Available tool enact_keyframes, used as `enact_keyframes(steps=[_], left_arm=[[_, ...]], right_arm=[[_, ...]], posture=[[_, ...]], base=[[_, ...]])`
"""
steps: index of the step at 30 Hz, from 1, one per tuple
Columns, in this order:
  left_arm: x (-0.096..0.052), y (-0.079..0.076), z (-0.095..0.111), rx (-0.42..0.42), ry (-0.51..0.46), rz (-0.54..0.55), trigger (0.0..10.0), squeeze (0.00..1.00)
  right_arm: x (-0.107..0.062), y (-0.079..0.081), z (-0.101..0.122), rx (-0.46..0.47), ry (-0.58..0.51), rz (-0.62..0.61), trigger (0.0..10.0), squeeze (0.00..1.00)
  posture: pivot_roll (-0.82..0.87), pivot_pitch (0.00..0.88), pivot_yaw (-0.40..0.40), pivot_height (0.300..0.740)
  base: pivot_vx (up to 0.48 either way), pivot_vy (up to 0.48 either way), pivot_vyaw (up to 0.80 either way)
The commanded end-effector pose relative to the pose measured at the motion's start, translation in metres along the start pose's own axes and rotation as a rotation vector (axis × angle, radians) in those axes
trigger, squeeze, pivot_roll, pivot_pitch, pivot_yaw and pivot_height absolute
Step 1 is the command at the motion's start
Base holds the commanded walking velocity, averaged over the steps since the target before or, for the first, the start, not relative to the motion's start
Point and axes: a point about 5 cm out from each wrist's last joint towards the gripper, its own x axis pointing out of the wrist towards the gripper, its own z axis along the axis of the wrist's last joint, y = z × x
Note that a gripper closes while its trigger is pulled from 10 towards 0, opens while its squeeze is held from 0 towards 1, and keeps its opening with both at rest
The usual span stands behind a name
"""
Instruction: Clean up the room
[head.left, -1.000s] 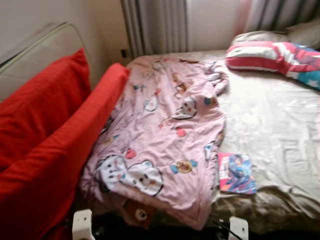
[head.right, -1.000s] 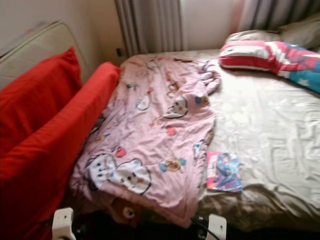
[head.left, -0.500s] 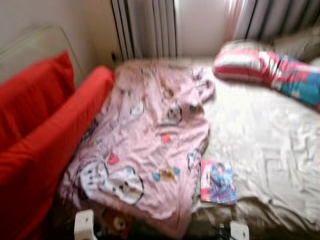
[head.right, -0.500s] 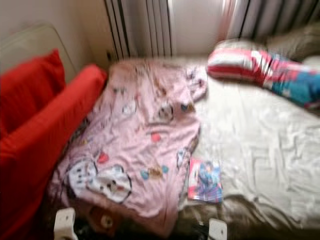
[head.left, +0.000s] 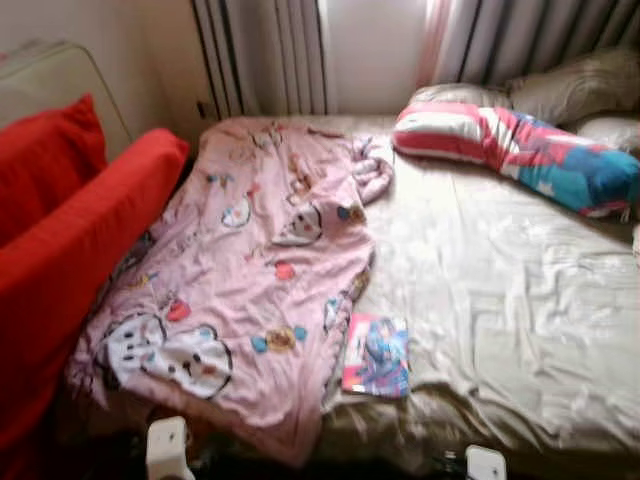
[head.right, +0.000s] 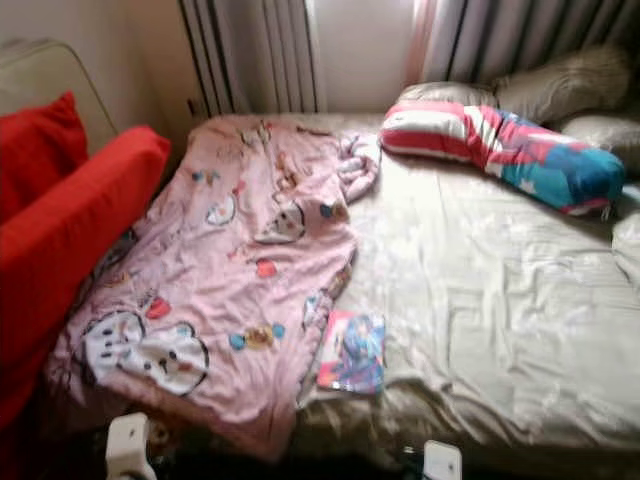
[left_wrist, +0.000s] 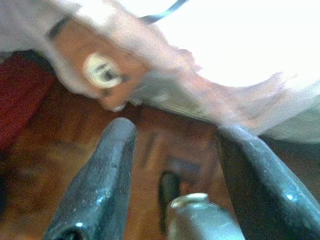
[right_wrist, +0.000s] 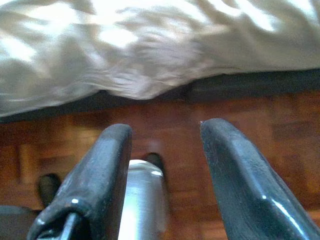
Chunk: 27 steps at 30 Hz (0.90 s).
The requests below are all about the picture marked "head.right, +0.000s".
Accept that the beige sheeted bed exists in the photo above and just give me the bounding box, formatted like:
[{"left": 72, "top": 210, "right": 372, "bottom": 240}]
[{"left": 190, "top": 110, "right": 640, "bottom": 476}]

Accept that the colourful picture book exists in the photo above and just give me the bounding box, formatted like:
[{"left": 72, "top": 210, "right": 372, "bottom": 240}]
[{"left": 316, "top": 308, "right": 388, "bottom": 395}]

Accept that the large red cushion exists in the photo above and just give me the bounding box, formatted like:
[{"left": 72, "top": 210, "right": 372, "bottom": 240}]
[
  {"left": 0, "top": 90, "right": 91, "bottom": 226},
  {"left": 0, "top": 125, "right": 171, "bottom": 431}
]

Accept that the large cream pillow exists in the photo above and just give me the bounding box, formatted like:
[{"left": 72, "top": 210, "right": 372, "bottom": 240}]
[{"left": 612, "top": 212, "right": 640, "bottom": 291}]

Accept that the beige patterned pillow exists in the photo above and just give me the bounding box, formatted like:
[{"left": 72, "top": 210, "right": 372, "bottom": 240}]
[{"left": 395, "top": 80, "right": 499, "bottom": 107}]

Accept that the beige propped pillow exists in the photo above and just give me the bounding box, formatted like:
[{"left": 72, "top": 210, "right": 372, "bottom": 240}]
[{"left": 493, "top": 43, "right": 633, "bottom": 124}]

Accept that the grey striped curtain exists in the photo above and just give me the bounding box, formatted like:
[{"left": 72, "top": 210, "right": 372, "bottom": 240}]
[
  {"left": 178, "top": 0, "right": 326, "bottom": 116},
  {"left": 420, "top": 0, "right": 640, "bottom": 86}
]

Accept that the pink cartoon print blanket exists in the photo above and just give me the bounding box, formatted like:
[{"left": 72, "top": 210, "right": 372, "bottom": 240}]
[{"left": 45, "top": 115, "right": 381, "bottom": 463}]

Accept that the colourful striped bolster pillow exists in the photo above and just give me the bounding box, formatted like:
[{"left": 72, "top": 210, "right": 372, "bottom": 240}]
[{"left": 380, "top": 98, "right": 628, "bottom": 217}]

